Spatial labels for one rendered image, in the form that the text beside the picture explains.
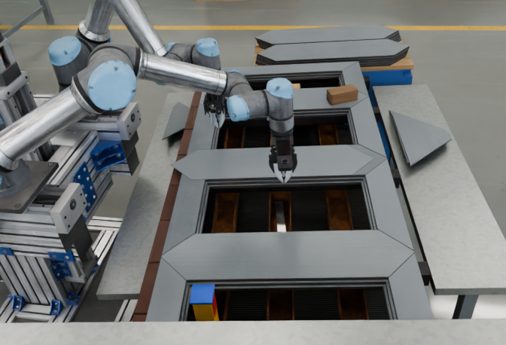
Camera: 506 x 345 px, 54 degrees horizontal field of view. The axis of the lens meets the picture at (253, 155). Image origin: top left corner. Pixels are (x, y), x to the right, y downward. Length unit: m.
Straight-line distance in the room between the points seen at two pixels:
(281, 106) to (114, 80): 0.48
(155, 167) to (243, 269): 0.84
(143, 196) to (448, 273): 1.14
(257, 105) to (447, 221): 0.76
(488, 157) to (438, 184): 1.52
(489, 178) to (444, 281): 1.70
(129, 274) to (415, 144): 1.17
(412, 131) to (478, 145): 1.44
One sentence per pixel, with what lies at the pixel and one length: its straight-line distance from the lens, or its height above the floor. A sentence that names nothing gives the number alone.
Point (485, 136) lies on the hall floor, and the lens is 3.59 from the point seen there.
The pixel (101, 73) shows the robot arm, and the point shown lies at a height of 1.42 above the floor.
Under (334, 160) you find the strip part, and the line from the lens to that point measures 1.81.
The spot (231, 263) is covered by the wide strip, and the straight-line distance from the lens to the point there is 1.46.
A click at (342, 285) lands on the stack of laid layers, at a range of 1.43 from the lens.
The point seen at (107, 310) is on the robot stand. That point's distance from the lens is 2.29.
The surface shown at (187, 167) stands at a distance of 1.82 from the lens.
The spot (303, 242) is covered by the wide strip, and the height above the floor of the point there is 0.85.
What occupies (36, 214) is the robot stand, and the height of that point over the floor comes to 0.98.
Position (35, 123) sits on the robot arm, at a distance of 1.36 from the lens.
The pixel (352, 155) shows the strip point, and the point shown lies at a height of 0.85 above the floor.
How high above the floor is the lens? 1.94
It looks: 37 degrees down
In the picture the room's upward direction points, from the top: 5 degrees counter-clockwise
